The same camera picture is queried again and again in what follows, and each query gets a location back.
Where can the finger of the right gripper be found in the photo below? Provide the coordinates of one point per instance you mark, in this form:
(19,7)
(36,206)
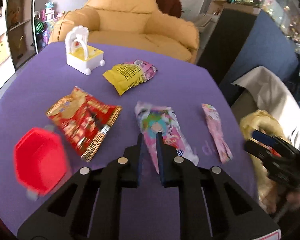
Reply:
(277,144)
(265,153)

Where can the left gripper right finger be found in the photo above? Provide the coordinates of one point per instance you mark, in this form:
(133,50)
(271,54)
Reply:
(212,205)

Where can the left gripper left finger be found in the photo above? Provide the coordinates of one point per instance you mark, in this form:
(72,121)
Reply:
(88,205)

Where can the long pink wrapper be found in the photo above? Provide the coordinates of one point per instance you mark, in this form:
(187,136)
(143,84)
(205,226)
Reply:
(214,125)

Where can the red yellow snack bag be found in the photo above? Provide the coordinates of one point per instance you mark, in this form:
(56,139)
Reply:
(84,121)

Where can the pink cartoon snack bag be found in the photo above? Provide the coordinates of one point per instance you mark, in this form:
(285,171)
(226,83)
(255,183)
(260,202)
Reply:
(154,119)

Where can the yellow pink snack packet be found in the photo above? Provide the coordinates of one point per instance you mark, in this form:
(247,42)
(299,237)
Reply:
(125,76)

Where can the yellow trash bag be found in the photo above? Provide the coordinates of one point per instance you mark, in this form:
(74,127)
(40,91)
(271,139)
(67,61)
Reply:
(272,196)

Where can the white sofa cover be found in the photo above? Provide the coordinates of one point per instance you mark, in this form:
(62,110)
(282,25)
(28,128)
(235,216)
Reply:
(272,95)

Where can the red plastic cup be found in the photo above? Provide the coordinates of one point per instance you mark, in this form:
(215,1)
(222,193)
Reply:
(40,161)

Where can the blue cloth partition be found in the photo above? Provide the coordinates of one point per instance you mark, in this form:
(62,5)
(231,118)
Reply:
(266,46)

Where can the purple tablecloth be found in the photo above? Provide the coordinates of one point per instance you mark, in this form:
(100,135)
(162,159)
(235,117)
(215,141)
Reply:
(180,85)

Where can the white yellow toy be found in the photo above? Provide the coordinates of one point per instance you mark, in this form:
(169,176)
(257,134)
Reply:
(79,54)

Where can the brown draped dining chair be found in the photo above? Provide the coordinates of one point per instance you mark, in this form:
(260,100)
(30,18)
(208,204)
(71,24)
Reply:
(170,7)

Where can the toys on floor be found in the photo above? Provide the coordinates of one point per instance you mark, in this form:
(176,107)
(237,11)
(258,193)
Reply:
(44,22)

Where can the yellow leather armchair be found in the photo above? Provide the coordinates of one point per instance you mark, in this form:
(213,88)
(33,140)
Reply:
(132,23)

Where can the wall shelf unit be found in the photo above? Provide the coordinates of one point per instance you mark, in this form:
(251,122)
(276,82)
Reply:
(17,20)

